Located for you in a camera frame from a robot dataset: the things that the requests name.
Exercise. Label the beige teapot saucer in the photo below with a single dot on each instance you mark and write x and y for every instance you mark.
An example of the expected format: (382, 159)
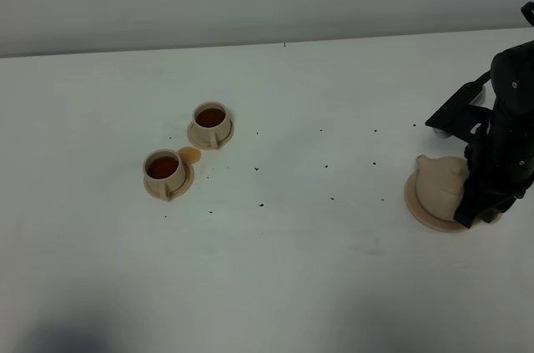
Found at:
(419, 213)

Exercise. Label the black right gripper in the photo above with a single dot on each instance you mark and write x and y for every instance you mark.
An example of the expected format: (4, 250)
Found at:
(500, 157)

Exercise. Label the near beige saucer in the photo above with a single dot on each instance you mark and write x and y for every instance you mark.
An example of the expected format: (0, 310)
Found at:
(189, 179)

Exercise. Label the near beige teacup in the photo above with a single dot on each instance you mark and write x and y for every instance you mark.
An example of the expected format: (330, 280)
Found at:
(164, 173)

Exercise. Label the beige teapot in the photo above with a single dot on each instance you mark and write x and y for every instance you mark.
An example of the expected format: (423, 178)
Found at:
(440, 185)

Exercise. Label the far beige saucer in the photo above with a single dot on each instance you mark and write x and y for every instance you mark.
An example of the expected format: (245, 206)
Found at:
(210, 138)

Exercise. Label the far beige teacup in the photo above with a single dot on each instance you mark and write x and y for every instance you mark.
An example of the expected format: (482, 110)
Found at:
(210, 114)

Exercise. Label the spilled tea puddle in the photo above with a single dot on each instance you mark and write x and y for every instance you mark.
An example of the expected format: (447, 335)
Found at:
(189, 154)

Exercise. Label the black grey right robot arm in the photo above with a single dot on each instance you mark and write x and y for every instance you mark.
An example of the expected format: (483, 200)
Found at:
(515, 64)

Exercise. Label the beige teacup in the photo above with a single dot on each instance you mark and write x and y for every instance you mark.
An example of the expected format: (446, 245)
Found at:
(164, 173)
(210, 114)

